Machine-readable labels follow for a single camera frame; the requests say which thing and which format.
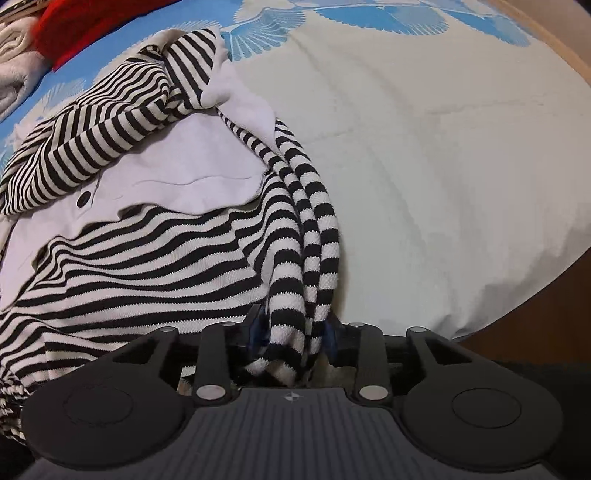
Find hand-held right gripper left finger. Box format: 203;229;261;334
113;304;267;407

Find wooden bed frame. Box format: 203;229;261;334
489;0;591;88

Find striped and white hooded top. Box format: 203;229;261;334
0;28;343;444

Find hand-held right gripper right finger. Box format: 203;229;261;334
323;318;463;407

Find speckled white folded quilt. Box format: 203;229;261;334
0;48;52;121

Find red folded blanket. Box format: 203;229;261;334
34;0;116;72

